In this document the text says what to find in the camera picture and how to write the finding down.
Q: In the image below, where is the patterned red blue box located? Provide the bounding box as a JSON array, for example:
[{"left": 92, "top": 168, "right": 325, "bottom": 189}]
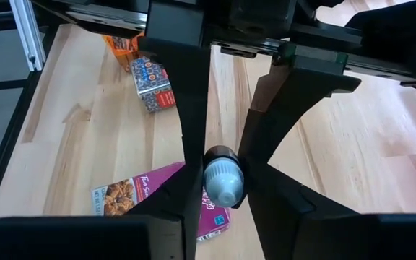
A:
[{"left": 130, "top": 56, "right": 177, "bottom": 114}]

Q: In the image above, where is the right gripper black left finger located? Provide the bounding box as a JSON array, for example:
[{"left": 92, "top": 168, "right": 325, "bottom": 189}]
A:
[{"left": 0, "top": 161, "right": 205, "bottom": 260}]

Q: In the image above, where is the orange snack bag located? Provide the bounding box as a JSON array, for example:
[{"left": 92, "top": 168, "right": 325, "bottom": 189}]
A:
[{"left": 102, "top": 32, "right": 146, "bottom": 72}]

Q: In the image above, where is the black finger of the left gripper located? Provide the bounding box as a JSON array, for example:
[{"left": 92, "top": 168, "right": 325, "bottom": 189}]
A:
[
  {"left": 137, "top": 35, "right": 212, "bottom": 170},
  {"left": 236, "top": 43, "right": 363, "bottom": 164}
]

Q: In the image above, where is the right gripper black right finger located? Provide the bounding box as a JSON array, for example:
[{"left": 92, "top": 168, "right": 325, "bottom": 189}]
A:
[{"left": 243, "top": 157, "right": 416, "bottom": 260}]

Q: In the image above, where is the purple Raisin Bran box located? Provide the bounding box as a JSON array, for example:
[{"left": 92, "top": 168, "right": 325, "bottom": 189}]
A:
[{"left": 90, "top": 161, "right": 231, "bottom": 242}]

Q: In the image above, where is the dark red dropper bottle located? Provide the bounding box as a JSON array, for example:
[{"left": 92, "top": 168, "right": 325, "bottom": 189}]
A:
[{"left": 202, "top": 144, "right": 246, "bottom": 209}]

